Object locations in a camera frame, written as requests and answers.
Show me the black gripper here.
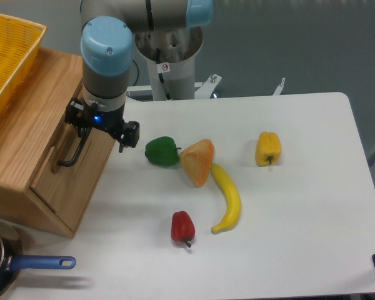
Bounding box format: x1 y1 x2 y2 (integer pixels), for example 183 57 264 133
65 97 140 153

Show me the black metal drawer handle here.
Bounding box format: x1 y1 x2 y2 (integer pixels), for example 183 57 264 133
57 132 91 168

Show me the wooden top drawer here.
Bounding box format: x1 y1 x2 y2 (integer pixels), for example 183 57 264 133
31 117 115 233

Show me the toasted bread pastry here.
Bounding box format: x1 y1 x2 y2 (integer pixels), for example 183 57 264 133
179 139 215 188

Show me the red bell pepper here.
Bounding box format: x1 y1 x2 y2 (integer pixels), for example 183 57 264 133
171 211 196 248

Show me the yellow banana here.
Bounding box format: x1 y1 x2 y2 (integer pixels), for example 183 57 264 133
211 163 242 234

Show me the yellow bell pepper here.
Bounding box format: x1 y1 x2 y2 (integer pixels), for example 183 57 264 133
255 131 282 166

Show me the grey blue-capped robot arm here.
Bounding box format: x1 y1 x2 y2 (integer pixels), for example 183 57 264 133
65 1 214 148

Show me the wooden drawer cabinet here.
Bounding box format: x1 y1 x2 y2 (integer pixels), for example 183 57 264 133
0 48 114 238

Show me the green bell pepper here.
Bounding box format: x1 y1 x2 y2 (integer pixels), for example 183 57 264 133
144 136 179 167

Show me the yellow plastic basket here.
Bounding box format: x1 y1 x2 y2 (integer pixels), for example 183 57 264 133
0 13 47 114

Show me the black cable on floor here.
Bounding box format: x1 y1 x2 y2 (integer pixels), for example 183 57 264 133
129 59 140 87

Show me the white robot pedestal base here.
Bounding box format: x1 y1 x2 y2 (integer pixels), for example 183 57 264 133
124 26 287 101

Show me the blue-handled frying pan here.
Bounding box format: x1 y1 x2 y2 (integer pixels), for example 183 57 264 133
0 221 76 297

